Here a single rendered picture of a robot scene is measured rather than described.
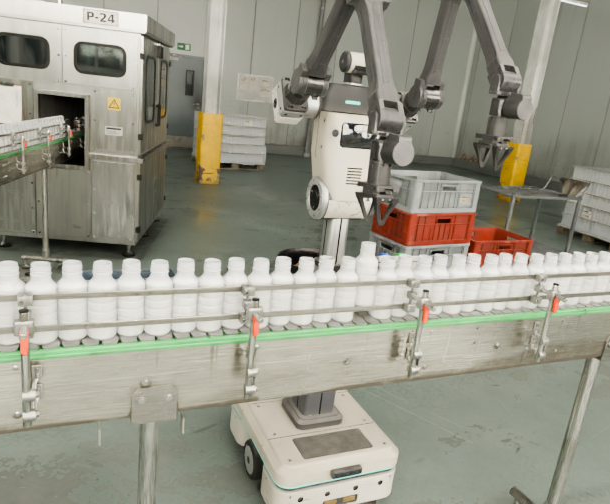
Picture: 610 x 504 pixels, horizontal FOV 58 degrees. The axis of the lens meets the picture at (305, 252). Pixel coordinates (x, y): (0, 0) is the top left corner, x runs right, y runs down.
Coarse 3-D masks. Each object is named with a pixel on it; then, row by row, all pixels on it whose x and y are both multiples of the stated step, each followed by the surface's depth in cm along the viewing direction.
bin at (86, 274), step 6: (84, 270) 169; (90, 270) 169; (114, 270) 172; (120, 270) 173; (144, 270) 176; (84, 276) 169; (90, 276) 170; (114, 276) 173; (120, 276) 174; (144, 276) 177
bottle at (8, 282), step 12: (0, 264) 107; (12, 264) 109; (0, 276) 106; (12, 276) 106; (0, 288) 105; (12, 288) 106; (0, 312) 107; (12, 312) 107; (0, 324) 107; (12, 324) 108; (0, 336) 108; (12, 336) 108
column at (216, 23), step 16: (208, 0) 820; (224, 0) 820; (208, 16) 821; (224, 16) 821; (208, 32) 823; (224, 32) 824; (208, 48) 824; (208, 64) 829; (208, 80) 846; (208, 96) 854; (208, 112) 861
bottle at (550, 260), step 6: (546, 258) 166; (552, 258) 164; (546, 264) 166; (552, 264) 165; (546, 270) 165; (552, 270) 164; (558, 270) 165; (546, 282) 165; (552, 282) 165; (546, 288) 166; (540, 294) 167; (546, 294) 166; (546, 300) 167; (540, 306) 168; (546, 306) 168
